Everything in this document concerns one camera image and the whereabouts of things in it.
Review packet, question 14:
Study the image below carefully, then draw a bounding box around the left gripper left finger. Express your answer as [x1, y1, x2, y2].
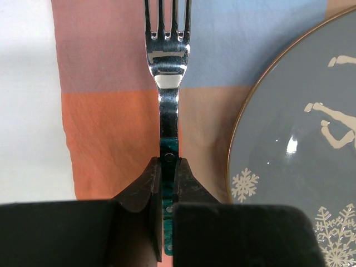
[1, 157, 162, 266]

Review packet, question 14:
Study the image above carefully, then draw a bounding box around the fork with green handle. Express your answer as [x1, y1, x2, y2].
[144, 0, 192, 256]

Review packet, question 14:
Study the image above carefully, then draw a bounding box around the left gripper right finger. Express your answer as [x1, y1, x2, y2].
[172, 159, 325, 266]

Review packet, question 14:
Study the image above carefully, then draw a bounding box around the grey plate with deer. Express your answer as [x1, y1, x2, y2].
[226, 7, 355, 266]

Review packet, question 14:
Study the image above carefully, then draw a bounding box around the orange grey checked cloth napkin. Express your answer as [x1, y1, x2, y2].
[52, 1, 355, 202]

